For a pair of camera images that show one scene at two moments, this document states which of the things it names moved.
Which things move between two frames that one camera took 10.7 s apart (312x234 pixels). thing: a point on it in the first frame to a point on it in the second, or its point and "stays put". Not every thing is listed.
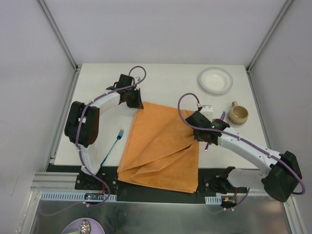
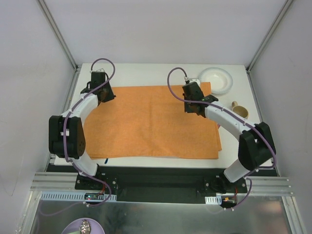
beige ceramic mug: x=237 y=114 stays put
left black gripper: x=136 y=99 to x=107 y=95
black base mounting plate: x=211 y=181 stays put
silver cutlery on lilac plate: x=85 y=227 stays put
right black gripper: x=203 y=137 to x=192 y=108
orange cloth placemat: x=160 y=150 to x=150 y=122
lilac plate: x=96 y=227 stays put
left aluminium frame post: x=59 y=35 stays put
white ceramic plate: x=215 y=80 stays put
